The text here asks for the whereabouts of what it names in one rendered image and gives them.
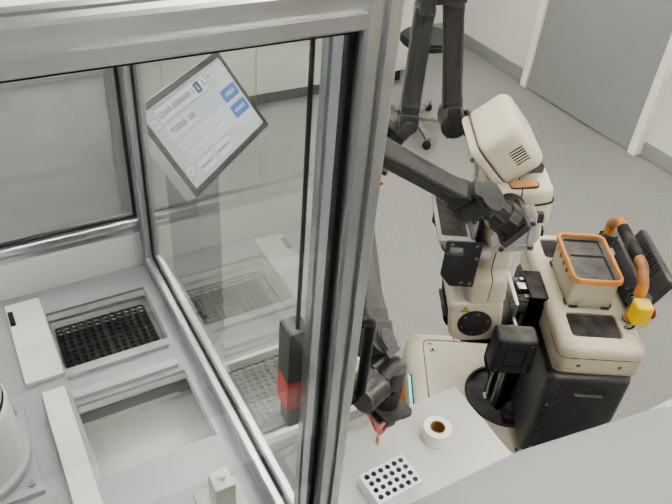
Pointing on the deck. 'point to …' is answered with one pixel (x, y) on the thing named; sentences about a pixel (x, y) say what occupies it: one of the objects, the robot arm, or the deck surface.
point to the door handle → (364, 358)
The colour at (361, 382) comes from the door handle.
